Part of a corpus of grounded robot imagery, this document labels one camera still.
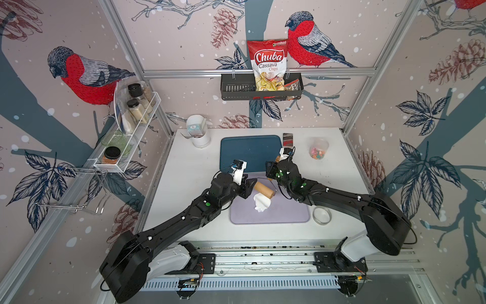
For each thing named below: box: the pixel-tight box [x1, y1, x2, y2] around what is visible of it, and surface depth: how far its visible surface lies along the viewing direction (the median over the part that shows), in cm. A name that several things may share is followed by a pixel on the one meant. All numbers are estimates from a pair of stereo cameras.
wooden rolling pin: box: [254, 181, 276, 199], surface depth 83 cm
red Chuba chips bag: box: [246, 38, 288, 92], surface depth 83 cm
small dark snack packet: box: [283, 78, 302, 91], surface depth 89 cm
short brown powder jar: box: [101, 146, 121, 165], surface depth 61 cm
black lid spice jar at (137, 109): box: [126, 98, 148, 125], surface depth 78 cm
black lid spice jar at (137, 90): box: [127, 81, 147, 100], surface depth 81 cm
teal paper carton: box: [187, 123, 204, 139], surface depth 108 cm
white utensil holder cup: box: [186, 114, 211, 149], surface depth 109 cm
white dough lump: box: [253, 192, 271, 213], surface depth 90 cm
